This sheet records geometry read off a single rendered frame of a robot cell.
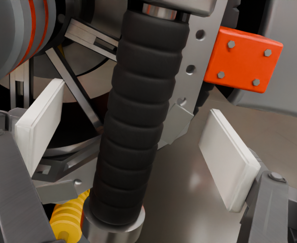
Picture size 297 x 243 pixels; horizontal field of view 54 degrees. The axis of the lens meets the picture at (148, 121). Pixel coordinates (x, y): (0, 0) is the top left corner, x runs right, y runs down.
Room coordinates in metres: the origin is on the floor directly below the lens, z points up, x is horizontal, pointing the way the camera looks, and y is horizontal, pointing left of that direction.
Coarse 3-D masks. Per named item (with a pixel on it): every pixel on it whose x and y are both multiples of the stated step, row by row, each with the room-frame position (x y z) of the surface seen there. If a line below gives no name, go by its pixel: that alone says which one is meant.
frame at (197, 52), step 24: (192, 24) 0.38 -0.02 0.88; (216, 24) 0.38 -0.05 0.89; (192, 48) 0.38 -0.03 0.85; (192, 72) 0.39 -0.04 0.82; (192, 96) 0.38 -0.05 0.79; (168, 120) 0.37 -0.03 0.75; (96, 144) 0.41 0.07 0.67; (48, 168) 0.39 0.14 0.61; (72, 168) 0.37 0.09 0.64; (48, 192) 0.35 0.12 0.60; (72, 192) 0.36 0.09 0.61
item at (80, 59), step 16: (80, 0) 0.56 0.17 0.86; (96, 0) 0.61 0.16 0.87; (112, 0) 0.61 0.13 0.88; (64, 16) 0.56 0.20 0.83; (80, 16) 0.57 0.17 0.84; (96, 16) 0.61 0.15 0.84; (112, 16) 0.61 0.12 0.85; (112, 32) 0.61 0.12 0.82; (64, 48) 0.60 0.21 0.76; (80, 48) 0.61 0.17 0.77; (112, 48) 0.62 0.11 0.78; (48, 64) 0.60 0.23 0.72; (80, 64) 0.61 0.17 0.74; (96, 64) 0.61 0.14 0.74
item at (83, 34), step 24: (72, 0) 0.46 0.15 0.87; (72, 24) 0.45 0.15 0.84; (48, 48) 0.45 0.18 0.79; (96, 48) 0.46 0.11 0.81; (24, 72) 0.44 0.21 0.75; (72, 72) 0.47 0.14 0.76; (0, 96) 0.58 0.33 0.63; (24, 96) 0.44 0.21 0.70; (72, 120) 0.55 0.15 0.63; (96, 120) 0.46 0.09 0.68; (48, 144) 0.45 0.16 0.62; (72, 144) 0.44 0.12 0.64
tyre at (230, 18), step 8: (232, 0) 0.47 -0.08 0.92; (240, 0) 0.49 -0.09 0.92; (232, 8) 0.47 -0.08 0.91; (224, 16) 0.47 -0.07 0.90; (232, 16) 0.47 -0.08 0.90; (224, 24) 0.47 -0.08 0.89; (232, 24) 0.47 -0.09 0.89; (200, 88) 0.47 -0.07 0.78; (208, 88) 0.47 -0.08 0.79; (200, 96) 0.47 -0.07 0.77; (208, 96) 0.48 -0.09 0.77; (200, 104) 0.47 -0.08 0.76; (56, 160) 0.43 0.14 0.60
